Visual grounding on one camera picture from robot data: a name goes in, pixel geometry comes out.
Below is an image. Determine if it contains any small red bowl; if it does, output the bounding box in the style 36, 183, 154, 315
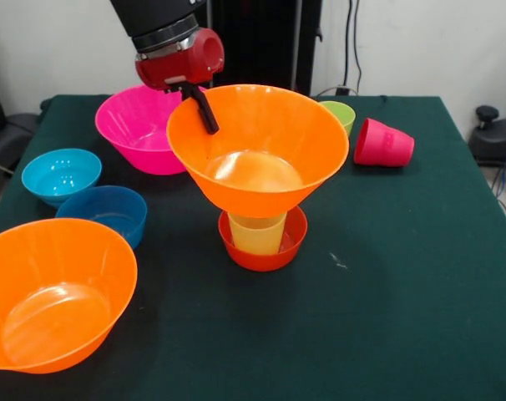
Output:
217, 205, 309, 272

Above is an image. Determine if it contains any green cup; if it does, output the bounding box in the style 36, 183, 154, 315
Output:
319, 100, 357, 138

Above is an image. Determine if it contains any black hanging cable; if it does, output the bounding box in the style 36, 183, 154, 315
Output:
343, 0, 362, 95

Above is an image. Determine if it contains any dark green tablecloth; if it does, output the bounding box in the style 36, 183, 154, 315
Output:
0, 94, 506, 401

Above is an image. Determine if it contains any red cup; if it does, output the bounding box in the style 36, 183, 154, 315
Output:
353, 117, 416, 168

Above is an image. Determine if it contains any dark blue bowl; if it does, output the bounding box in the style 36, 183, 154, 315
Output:
55, 185, 149, 251

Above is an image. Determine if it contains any yellow cup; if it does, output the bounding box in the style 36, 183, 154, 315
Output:
227, 211, 287, 256

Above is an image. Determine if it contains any large orange bowl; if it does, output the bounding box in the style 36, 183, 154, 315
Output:
0, 217, 139, 375
165, 84, 350, 220

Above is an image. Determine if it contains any light blue bowl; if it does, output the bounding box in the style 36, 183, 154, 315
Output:
21, 148, 104, 209

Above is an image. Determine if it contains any black stand base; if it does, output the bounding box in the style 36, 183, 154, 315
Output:
0, 112, 40, 173
468, 104, 506, 168

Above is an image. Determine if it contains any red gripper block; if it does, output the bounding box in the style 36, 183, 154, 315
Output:
134, 27, 225, 135

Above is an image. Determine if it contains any large pink bowl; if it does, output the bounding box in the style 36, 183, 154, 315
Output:
94, 84, 208, 175

